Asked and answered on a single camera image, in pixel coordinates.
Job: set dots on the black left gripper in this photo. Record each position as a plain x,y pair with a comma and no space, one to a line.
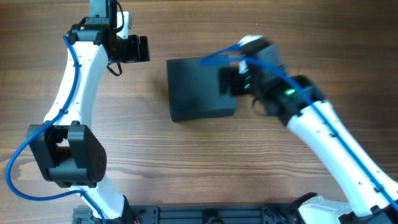
137,48

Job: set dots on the black box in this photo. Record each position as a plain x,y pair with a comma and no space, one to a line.
195,91

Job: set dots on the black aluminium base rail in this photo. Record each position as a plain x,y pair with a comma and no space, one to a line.
268,213

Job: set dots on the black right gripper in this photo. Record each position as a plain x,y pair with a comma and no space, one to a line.
226,81

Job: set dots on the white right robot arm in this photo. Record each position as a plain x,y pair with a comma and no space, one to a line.
371,194

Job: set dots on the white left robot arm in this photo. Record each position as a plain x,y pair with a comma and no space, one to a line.
64,146

